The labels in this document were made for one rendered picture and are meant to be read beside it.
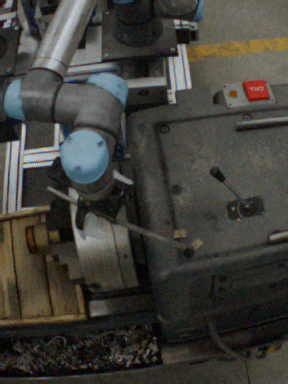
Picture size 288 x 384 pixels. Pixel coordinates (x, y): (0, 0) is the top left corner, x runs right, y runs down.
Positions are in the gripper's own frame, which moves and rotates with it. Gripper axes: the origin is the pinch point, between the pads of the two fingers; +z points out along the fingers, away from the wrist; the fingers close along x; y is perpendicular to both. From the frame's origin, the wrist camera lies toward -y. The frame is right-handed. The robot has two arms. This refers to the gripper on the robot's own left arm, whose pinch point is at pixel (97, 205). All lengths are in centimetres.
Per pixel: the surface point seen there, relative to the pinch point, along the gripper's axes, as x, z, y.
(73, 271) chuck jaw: -12.9, 23.4, -3.5
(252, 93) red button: 45, 13, 18
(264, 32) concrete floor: 160, 160, -1
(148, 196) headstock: 9.1, 11.9, 6.6
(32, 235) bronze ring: -9.5, 24.7, -17.5
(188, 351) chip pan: -18, 77, 31
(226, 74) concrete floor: 119, 155, -10
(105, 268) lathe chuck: -9.2, 18.0, 4.2
